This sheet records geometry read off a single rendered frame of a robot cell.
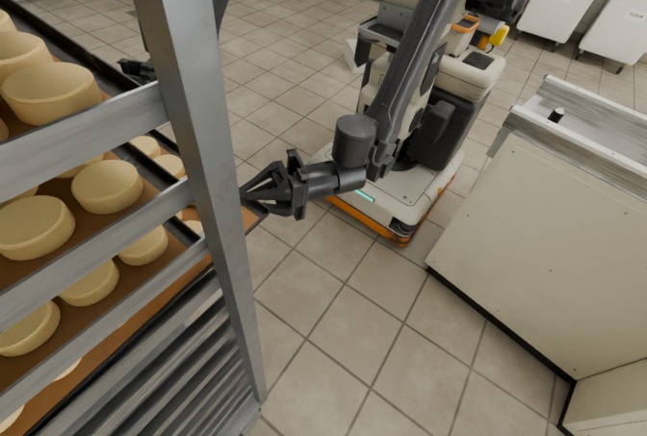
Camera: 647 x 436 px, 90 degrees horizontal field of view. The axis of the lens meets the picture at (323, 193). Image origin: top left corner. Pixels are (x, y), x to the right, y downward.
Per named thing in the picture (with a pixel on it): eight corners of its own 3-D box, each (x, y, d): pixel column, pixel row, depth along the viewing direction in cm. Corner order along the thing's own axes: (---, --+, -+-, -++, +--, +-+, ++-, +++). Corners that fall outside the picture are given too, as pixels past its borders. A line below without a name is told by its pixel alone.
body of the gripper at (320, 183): (282, 148, 48) (327, 141, 51) (280, 194, 55) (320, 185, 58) (297, 178, 44) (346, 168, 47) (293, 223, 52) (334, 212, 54)
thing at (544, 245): (586, 326, 146) (845, 199, 79) (563, 388, 128) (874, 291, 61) (451, 231, 175) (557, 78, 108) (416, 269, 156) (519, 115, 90)
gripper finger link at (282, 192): (228, 167, 47) (289, 156, 50) (232, 200, 52) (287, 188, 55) (240, 202, 43) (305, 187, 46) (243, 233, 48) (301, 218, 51)
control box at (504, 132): (521, 132, 119) (544, 98, 109) (494, 160, 107) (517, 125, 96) (511, 127, 121) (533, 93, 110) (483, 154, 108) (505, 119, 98)
